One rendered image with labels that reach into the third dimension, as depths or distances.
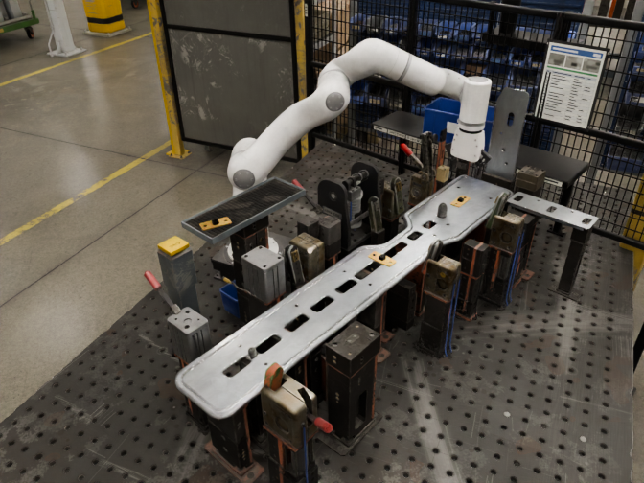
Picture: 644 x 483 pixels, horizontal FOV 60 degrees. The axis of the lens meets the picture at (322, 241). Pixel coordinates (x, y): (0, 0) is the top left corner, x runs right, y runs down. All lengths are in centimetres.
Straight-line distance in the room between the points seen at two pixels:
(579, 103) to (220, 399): 170
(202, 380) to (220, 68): 324
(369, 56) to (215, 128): 294
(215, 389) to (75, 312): 207
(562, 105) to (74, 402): 198
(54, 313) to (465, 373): 230
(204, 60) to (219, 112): 39
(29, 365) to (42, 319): 34
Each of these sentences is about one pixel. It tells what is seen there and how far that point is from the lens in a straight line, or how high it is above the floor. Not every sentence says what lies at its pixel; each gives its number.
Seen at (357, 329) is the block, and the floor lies 103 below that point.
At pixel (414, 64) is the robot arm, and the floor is 149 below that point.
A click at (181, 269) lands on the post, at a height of 110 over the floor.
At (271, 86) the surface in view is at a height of 71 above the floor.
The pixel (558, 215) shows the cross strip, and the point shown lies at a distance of 205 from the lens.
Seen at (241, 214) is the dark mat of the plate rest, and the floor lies 116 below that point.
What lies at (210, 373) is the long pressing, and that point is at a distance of 137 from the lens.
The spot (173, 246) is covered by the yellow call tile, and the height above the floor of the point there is 116.
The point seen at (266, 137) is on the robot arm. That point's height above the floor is 127.
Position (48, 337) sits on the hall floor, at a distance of 323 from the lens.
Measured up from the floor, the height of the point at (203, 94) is 57.
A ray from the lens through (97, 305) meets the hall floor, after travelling 334.
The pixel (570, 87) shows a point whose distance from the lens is 236.
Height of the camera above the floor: 198
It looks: 34 degrees down
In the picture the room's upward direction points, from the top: 1 degrees counter-clockwise
